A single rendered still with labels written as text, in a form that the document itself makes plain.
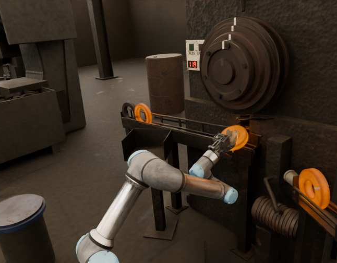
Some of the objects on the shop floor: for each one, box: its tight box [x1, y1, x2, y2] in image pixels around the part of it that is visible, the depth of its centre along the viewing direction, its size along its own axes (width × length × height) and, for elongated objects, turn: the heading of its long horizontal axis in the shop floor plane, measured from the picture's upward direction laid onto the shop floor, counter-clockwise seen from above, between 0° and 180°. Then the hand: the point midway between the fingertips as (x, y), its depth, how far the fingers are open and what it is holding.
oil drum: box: [146, 54, 185, 115], centre depth 447 cm, size 59×59×89 cm
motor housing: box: [251, 196, 299, 263], centre depth 136 cm, size 13×22×54 cm, turn 52°
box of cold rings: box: [0, 87, 67, 177], centre depth 322 cm, size 103×83×79 cm
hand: (236, 133), depth 149 cm, fingers closed
